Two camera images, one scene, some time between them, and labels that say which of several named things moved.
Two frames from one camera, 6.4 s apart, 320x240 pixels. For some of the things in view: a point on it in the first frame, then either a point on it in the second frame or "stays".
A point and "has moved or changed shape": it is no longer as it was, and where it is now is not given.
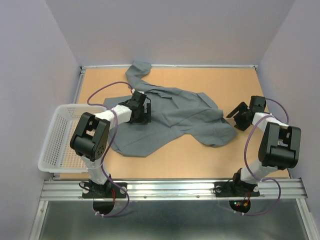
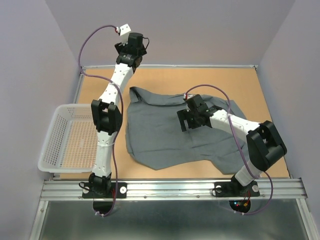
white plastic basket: (57, 155) stays
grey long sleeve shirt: (188, 115) has moved or changed shape
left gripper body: (143, 118) → (120, 48)
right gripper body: (241, 122) → (191, 118)
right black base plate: (235, 189) stays
